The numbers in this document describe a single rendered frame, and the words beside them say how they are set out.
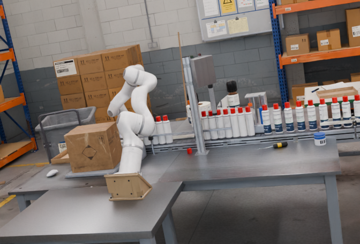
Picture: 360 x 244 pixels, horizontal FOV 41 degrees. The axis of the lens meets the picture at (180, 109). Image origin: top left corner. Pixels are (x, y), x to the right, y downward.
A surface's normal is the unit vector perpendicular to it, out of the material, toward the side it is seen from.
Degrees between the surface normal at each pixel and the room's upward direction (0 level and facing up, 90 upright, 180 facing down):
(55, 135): 94
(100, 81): 90
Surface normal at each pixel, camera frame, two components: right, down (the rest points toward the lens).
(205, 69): 0.63, 0.05
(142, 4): -0.25, 0.24
